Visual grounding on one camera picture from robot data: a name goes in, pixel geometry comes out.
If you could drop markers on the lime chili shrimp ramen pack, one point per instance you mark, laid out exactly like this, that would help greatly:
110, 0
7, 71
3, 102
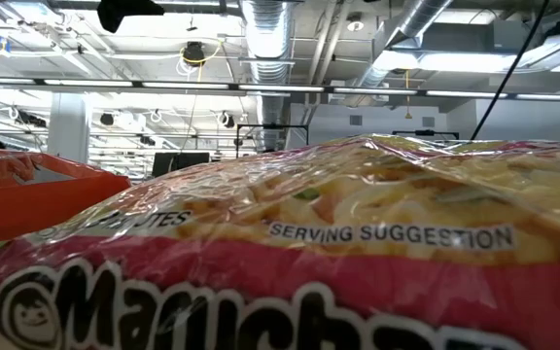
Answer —
309, 204

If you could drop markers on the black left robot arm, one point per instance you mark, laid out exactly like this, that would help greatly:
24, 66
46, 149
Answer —
124, 12

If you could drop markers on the long ceiling light bar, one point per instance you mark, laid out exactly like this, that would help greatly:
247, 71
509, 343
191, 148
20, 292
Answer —
280, 88

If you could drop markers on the black monitor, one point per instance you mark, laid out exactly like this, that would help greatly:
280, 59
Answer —
180, 163

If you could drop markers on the black ceiling spotlight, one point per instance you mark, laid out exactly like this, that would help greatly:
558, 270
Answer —
193, 51

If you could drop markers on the white column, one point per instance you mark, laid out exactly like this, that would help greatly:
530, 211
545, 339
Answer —
68, 126

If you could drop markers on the red orange ramen pack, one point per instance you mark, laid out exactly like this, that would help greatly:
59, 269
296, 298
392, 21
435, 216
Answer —
42, 204

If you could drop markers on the silver smooth ceiling duct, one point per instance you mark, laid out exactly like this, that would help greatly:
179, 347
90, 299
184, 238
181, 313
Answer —
406, 29

